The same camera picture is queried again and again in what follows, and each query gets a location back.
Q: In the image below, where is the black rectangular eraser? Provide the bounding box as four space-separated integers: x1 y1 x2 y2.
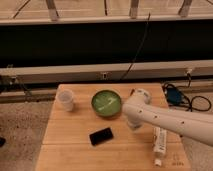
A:
89 127 113 146

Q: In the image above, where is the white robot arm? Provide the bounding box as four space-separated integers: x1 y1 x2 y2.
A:
122 89 213 147

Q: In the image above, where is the white toothpaste tube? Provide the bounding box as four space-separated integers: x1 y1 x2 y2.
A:
153 127 167 167

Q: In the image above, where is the green bowl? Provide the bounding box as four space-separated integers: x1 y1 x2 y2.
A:
91 90 122 117

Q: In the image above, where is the blue power adapter box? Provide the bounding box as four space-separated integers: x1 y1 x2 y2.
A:
167 88 182 104

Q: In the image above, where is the translucent plastic cup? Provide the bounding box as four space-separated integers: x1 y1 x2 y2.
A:
56 90 74 111

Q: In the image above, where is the black cable bundle on floor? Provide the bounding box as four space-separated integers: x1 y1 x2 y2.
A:
161 71 212 113

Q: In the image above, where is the black hanging cable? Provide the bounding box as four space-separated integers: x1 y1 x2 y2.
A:
119 12 152 81

